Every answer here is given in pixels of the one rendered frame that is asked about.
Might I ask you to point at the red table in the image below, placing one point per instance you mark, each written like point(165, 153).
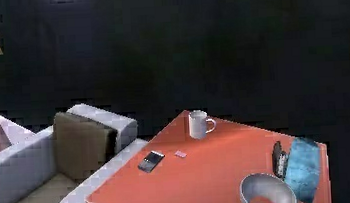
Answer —
point(200, 175)

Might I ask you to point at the black remote control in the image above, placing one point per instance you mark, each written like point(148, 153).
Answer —
point(279, 159)

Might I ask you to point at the white mug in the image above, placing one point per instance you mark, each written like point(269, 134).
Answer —
point(197, 125)

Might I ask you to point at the black mobile phone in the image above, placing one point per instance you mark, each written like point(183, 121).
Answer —
point(150, 161)

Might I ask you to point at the brown cushion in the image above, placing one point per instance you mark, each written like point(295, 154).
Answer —
point(81, 144)

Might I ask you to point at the white sofa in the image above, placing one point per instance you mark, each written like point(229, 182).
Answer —
point(23, 167)

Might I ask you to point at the small pink card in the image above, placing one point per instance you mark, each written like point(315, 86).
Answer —
point(180, 154)

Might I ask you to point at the grey mixing bowl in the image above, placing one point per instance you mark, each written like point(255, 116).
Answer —
point(274, 187)

